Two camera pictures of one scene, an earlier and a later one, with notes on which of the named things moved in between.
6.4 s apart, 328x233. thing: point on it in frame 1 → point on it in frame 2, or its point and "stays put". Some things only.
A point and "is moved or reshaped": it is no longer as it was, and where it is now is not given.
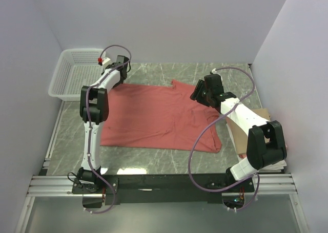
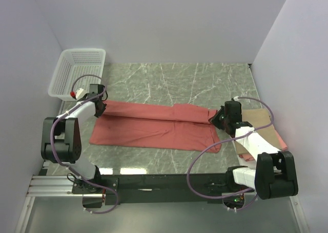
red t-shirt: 159,114 is moved or reshaped
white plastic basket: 75,68 stays put
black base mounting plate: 98,190 stays put
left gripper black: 117,84 → 99,114
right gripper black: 196,95 → 214,120
